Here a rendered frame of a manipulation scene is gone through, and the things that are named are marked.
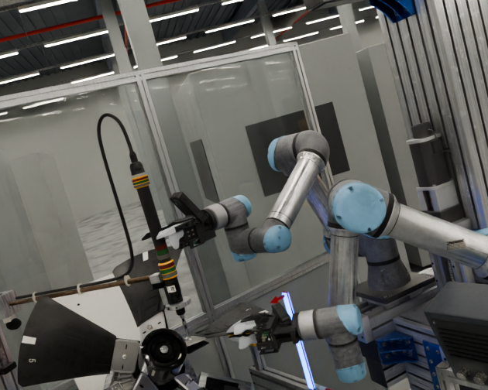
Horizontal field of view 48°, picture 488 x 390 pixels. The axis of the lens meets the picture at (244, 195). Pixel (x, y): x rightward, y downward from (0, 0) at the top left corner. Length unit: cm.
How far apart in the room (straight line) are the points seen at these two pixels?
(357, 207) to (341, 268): 25
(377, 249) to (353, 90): 257
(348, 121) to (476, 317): 328
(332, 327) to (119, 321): 72
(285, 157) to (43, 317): 89
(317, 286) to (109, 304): 122
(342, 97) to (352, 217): 309
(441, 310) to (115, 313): 103
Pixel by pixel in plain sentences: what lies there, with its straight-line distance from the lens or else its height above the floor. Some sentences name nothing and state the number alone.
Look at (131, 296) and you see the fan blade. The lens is 165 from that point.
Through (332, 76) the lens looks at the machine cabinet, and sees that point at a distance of 433.
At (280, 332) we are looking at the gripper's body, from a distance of 142.
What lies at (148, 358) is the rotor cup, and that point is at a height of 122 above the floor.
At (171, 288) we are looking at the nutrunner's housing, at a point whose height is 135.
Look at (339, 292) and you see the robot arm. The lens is 150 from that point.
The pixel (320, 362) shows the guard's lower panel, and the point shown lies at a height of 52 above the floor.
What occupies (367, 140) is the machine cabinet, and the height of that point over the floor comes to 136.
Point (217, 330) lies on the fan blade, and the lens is 156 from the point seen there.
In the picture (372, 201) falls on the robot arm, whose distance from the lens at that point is 130.
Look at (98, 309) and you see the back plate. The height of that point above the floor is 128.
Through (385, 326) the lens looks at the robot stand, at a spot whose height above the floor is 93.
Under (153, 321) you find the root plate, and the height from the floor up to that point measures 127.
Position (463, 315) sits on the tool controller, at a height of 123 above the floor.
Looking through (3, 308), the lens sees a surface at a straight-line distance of 184.
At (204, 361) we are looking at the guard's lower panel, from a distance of 242.
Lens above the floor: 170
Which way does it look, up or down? 7 degrees down
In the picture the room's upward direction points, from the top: 16 degrees counter-clockwise
